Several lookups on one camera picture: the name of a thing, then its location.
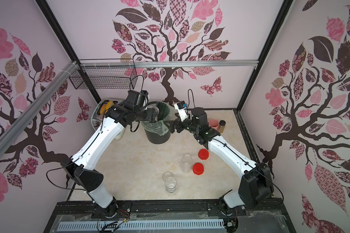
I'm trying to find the black trash bin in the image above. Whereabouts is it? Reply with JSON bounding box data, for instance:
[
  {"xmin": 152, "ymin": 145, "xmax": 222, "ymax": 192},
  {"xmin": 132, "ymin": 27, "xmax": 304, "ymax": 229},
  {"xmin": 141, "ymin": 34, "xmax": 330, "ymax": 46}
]
[{"xmin": 142, "ymin": 102, "xmax": 171, "ymax": 145}]

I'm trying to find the red jar lid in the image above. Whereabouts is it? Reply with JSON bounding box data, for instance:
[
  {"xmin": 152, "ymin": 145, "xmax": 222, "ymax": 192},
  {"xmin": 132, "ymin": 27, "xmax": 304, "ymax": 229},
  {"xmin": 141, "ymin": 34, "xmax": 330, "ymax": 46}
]
[
  {"xmin": 198, "ymin": 149, "xmax": 210, "ymax": 160},
  {"xmin": 192, "ymin": 163, "xmax": 204, "ymax": 175}
]

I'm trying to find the oatmeal jar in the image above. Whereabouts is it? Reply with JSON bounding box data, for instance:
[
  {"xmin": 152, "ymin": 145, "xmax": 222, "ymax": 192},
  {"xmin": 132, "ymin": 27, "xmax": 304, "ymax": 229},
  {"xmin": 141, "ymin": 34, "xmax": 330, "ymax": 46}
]
[{"xmin": 181, "ymin": 154, "xmax": 193, "ymax": 172}]

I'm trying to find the clear jar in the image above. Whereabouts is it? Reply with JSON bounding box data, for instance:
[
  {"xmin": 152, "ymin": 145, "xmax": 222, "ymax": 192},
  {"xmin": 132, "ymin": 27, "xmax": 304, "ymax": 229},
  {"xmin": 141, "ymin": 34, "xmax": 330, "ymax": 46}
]
[{"xmin": 165, "ymin": 177, "xmax": 177, "ymax": 193}]

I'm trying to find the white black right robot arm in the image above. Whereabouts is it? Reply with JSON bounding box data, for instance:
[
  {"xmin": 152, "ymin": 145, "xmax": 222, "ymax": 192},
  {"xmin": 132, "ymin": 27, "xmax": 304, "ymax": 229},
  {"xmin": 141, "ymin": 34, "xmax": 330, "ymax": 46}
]
[{"xmin": 165, "ymin": 103, "xmax": 274, "ymax": 209}]

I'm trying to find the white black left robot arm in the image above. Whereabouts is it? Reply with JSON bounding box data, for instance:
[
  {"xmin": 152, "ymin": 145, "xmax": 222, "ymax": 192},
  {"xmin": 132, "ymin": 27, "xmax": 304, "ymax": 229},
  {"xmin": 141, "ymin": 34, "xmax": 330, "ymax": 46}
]
[{"xmin": 62, "ymin": 90, "xmax": 159, "ymax": 217}]

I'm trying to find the clear plastic bin liner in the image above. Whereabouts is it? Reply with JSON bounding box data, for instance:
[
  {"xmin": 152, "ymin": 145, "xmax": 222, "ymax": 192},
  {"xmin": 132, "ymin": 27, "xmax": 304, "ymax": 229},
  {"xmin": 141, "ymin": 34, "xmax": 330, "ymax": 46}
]
[{"xmin": 141, "ymin": 102, "xmax": 176, "ymax": 136}]

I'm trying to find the pink plastic cup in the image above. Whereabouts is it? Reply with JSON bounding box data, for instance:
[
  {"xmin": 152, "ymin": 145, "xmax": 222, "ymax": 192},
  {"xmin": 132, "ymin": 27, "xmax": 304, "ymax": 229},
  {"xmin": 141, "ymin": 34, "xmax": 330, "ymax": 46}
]
[{"xmin": 208, "ymin": 119, "xmax": 219, "ymax": 129}]

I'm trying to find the brown spice jar black lid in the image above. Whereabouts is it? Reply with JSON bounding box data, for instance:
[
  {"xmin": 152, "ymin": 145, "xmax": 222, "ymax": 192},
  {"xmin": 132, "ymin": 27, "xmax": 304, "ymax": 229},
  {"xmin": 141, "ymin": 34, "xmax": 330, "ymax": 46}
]
[{"xmin": 217, "ymin": 120, "xmax": 226, "ymax": 133}]

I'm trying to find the yellow toast slice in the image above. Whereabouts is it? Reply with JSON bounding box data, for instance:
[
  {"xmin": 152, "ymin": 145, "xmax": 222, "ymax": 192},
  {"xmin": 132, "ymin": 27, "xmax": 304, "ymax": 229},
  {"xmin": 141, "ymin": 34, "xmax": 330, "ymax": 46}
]
[{"xmin": 100, "ymin": 100, "xmax": 115, "ymax": 115}]

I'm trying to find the mint green toaster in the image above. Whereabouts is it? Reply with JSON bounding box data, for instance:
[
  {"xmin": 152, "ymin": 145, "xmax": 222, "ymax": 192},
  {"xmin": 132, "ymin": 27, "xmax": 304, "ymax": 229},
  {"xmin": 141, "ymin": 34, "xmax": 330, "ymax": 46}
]
[{"xmin": 91, "ymin": 99, "xmax": 118, "ymax": 131}]

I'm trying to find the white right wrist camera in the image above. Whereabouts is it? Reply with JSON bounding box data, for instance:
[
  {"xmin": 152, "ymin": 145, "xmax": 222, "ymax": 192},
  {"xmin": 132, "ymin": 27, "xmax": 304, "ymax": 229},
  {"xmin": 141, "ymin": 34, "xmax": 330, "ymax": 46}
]
[{"xmin": 174, "ymin": 101, "xmax": 189, "ymax": 122}]

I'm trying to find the back aluminium rail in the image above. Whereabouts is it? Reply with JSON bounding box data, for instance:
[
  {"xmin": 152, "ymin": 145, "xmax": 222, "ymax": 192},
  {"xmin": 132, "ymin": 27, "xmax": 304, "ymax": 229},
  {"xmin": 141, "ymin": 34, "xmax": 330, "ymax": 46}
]
[{"xmin": 80, "ymin": 59, "xmax": 259, "ymax": 68}]

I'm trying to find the aluminium rail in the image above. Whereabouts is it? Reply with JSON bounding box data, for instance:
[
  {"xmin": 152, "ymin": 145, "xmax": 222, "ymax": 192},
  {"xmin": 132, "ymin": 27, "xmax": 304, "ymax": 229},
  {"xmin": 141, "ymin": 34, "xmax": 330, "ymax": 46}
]
[
  {"xmin": 80, "ymin": 59, "xmax": 259, "ymax": 68},
  {"xmin": 0, "ymin": 61, "xmax": 79, "ymax": 158}
]

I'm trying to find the black wire basket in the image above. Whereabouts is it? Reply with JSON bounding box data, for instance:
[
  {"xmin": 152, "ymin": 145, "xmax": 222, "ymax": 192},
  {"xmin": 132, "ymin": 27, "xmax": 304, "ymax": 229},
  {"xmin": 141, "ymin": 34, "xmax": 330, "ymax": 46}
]
[{"xmin": 69, "ymin": 59, "xmax": 139, "ymax": 90}]

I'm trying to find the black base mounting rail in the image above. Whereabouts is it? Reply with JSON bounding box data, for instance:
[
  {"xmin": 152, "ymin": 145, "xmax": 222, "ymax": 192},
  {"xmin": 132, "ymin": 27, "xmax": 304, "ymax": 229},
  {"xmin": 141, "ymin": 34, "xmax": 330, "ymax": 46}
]
[{"xmin": 44, "ymin": 198, "xmax": 295, "ymax": 233}]

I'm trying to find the white slotted cable duct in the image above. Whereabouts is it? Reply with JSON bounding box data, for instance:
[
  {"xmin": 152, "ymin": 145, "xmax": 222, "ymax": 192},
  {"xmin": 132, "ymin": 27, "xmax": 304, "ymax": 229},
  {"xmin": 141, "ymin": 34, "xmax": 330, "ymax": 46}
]
[{"xmin": 55, "ymin": 219, "xmax": 225, "ymax": 233}]

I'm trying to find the left aluminium rail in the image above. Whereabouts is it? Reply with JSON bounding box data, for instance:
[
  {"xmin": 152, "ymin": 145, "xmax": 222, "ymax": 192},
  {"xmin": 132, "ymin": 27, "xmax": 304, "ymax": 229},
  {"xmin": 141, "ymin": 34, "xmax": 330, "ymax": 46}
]
[{"xmin": 0, "ymin": 61, "xmax": 79, "ymax": 158}]

